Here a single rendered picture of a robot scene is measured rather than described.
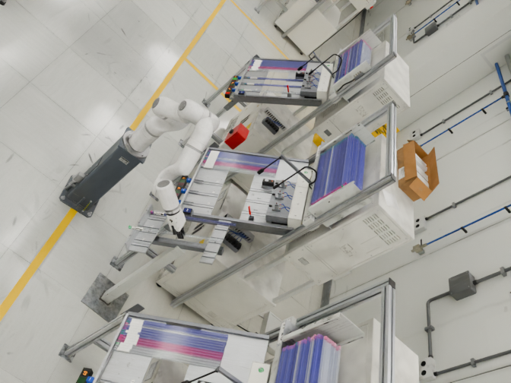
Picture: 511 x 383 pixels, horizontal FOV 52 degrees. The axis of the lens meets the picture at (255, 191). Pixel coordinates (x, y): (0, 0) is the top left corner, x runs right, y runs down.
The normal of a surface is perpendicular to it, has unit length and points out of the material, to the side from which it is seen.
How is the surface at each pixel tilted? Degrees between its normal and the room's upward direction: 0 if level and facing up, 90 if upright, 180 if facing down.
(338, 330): 90
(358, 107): 90
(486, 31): 90
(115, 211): 0
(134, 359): 45
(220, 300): 90
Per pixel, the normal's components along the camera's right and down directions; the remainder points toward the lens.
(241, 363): -0.01, -0.77
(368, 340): -0.70, -0.63
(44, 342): 0.68, -0.47
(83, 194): -0.12, 0.69
